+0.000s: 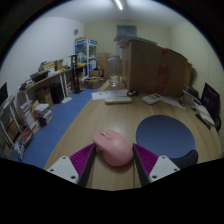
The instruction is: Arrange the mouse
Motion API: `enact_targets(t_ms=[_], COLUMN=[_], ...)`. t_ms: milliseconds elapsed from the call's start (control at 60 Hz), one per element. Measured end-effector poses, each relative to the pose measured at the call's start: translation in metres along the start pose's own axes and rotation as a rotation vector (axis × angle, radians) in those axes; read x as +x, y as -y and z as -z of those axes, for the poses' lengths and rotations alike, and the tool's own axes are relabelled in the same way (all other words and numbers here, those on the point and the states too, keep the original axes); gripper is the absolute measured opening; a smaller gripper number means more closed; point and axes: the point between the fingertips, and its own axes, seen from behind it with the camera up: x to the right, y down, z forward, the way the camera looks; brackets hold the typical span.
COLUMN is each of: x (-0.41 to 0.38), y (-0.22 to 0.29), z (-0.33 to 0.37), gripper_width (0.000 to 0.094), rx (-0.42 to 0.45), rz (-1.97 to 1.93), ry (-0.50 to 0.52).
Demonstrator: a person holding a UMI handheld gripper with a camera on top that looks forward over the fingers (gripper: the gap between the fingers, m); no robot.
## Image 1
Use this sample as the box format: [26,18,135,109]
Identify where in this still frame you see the stacked cardboard boxes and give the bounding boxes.
[96,52,111,79]

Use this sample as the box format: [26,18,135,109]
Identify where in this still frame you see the window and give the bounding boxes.
[115,24,138,38]

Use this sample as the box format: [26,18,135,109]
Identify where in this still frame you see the ceiling tube light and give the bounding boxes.
[114,0,124,11]

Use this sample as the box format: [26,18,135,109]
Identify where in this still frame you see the stack of books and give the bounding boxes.
[33,103,54,127]

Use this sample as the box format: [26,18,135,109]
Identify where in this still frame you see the black flat screen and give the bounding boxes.
[0,82,9,107]

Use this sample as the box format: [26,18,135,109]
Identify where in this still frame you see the pink computer mouse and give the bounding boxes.
[92,129,135,167]

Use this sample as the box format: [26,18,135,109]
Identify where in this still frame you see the open white notebook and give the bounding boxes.
[191,103,216,127]

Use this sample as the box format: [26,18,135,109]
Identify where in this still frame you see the round blue mouse pad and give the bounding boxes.
[135,114,199,169]

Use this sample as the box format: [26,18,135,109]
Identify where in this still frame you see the small brown cardboard box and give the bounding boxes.
[34,86,54,108]

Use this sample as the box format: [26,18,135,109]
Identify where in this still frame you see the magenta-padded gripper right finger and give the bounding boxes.
[132,143,181,187]

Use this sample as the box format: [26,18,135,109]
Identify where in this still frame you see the large brown cardboard box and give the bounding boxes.
[120,36,188,98]

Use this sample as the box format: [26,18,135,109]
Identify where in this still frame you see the flat white board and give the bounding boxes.
[113,32,158,46]

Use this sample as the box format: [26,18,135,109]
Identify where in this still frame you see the black marker pen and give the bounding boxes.
[195,113,212,130]

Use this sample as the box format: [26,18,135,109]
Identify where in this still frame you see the blue and white cabinet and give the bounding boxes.
[74,37,98,79]

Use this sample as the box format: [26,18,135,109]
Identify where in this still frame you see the clear plastic jar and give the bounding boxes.
[107,54,123,88]

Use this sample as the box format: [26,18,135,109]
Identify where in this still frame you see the white shelf unit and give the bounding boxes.
[0,94,41,159]

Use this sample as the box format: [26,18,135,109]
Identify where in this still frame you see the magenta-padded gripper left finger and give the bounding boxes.
[46,143,98,188]

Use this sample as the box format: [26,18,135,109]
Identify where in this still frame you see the black monitor with stand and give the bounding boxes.
[199,82,222,131]

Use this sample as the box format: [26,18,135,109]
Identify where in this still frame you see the black bin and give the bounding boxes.
[49,83,64,104]

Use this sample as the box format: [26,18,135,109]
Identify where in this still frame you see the black floor stand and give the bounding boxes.
[68,54,84,95]

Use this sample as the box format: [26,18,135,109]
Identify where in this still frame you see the white remote control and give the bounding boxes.
[141,93,163,106]

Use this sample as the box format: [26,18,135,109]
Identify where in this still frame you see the tall open cardboard box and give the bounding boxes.
[185,61,194,88]

